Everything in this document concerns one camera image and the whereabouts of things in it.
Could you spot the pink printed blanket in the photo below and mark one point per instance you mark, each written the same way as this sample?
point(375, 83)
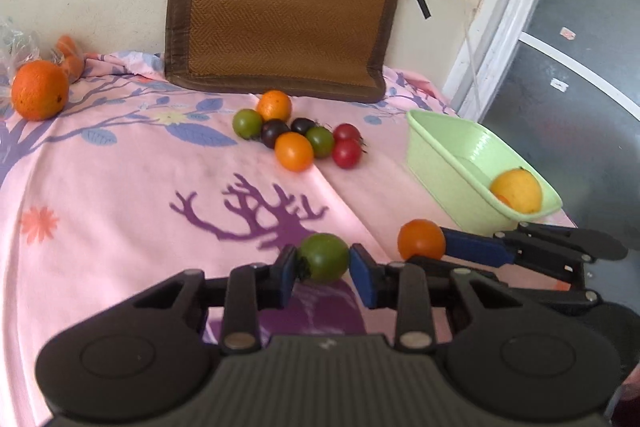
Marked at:
point(125, 207)

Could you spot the light green plastic basket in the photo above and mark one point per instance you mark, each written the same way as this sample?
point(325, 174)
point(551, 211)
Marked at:
point(450, 152)

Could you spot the dark purple cherry tomato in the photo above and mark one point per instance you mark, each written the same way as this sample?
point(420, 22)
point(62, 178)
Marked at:
point(274, 133)
point(302, 126)

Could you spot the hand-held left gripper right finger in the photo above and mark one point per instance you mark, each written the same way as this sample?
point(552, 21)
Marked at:
point(362, 278)

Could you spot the white window frame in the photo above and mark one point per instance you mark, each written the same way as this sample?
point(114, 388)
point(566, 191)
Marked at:
point(500, 22)

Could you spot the bunch of carrots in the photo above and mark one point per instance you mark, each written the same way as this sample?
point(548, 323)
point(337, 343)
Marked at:
point(71, 57)

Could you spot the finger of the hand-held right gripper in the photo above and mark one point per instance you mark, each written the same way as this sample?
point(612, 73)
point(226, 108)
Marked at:
point(545, 291)
point(475, 249)

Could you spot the green cherry tomato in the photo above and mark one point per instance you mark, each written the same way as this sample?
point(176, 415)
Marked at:
point(320, 142)
point(247, 124)
point(324, 258)

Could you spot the large orange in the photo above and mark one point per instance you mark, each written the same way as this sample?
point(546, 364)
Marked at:
point(40, 90)

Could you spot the red cherry tomato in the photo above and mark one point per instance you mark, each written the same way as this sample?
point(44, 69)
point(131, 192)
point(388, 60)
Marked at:
point(346, 154)
point(346, 132)

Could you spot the orange cherry tomato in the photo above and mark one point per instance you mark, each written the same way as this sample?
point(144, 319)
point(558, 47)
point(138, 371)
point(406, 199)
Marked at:
point(293, 152)
point(273, 105)
point(421, 239)

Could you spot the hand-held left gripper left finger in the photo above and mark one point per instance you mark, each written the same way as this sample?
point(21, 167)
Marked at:
point(287, 279)

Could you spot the large yellow citrus fruit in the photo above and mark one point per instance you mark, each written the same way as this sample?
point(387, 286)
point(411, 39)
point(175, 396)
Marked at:
point(517, 189)

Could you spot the clear plastic bag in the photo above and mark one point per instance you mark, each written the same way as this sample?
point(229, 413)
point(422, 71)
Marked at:
point(17, 47)

